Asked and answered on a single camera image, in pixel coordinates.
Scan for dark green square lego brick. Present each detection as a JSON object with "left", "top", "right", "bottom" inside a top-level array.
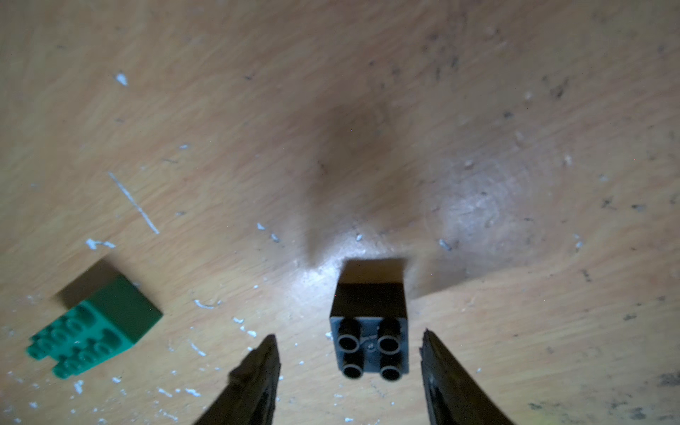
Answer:
[{"left": 26, "top": 274, "right": 163, "bottom": 380}]

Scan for black square lego brick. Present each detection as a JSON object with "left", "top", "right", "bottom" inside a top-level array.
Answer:
[{"left": 329, "top": 283, "right": 409, "bottom": 382}]

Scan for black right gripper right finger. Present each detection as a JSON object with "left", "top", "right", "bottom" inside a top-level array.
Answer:
[{"left": 420, "top": 329, "right": 512, "bottom": 425}]

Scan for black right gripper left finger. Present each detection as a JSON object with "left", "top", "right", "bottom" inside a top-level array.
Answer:
[{"left": 196, "top": 334, "right": 281, "bottom": 425}]

